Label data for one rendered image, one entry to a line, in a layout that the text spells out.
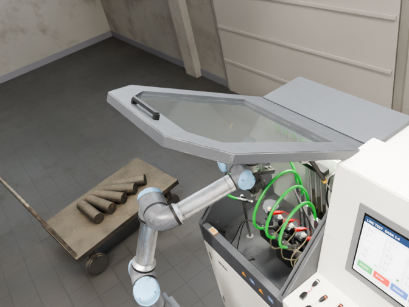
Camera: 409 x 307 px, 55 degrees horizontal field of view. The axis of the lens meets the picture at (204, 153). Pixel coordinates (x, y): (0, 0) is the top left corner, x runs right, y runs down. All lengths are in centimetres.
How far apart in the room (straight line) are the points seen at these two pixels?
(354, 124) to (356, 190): 42
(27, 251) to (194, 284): 175
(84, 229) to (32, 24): 560
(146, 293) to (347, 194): 97
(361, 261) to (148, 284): 92
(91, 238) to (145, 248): 162
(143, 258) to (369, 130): 117
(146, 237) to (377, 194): 97
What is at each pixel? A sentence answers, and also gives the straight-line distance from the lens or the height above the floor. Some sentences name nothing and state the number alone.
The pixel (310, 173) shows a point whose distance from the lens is 212.
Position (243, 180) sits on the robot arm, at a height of 154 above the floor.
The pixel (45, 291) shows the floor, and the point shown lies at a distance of 377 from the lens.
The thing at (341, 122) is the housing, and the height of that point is 150.
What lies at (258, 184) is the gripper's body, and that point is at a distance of 186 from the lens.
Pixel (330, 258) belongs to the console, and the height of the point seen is 110.
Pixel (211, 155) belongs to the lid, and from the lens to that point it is 118.
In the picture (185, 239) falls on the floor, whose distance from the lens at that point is 355.
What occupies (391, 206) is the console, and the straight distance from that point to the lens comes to 155.
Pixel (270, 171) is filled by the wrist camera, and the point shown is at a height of 136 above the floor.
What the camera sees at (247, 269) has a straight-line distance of 205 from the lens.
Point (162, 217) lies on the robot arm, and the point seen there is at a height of 149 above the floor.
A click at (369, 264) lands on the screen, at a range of 173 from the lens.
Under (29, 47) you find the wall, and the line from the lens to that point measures 855.
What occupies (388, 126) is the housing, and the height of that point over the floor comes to 150.
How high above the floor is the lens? 259
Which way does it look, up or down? 36 degrees down
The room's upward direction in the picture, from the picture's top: 15 degrees counter-clockwise
